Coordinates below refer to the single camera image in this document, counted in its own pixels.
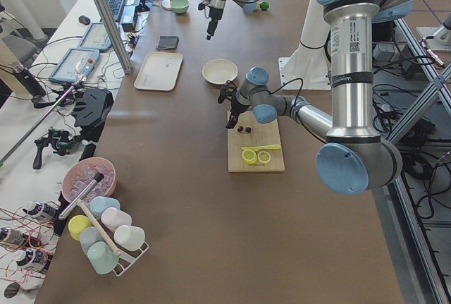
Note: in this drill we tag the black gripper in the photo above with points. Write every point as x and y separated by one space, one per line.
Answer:
213 14
237 106

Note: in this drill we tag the dark red cherries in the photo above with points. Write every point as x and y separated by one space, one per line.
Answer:
242 129

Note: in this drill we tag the cream rabbit tray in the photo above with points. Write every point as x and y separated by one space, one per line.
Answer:
159 71

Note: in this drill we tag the wooden cutting board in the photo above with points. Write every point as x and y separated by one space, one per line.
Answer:
262 134

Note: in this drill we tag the mint green bowl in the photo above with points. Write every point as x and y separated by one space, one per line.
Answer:
180 6

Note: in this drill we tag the yellow plastic knife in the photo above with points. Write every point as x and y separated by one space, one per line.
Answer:
263 147

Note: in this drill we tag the cream round plate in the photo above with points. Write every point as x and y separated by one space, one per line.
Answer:
219 71

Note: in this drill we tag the round wooden rack base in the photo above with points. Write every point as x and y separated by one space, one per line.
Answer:
167 5

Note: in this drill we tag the grey folded cloth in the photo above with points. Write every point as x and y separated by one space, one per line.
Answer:
167 42

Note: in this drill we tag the green lime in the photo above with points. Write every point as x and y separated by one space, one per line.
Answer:
264 5

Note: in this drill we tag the black keyboard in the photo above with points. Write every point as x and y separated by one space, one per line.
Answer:
116 8

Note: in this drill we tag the blue teach pendant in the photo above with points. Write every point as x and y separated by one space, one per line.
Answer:
96 37
76 61

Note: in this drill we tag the pink cup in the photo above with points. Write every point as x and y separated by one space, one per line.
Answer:
112 218

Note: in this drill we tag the white cup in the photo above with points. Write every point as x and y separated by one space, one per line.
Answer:
129 237

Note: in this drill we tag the blue cup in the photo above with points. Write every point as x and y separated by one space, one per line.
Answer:
100 203

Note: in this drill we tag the pink bowl with ice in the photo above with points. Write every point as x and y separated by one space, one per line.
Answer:
79 176

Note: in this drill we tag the grey cup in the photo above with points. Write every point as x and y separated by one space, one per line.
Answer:
88 237

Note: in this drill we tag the yellow cup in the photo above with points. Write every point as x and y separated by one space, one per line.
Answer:
77 225

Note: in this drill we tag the mint green cup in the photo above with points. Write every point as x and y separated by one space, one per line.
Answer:
102 257

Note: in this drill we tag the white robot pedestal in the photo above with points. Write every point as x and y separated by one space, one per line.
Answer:
307 67

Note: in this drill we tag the white wire cup rack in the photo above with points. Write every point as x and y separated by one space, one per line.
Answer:
128 258

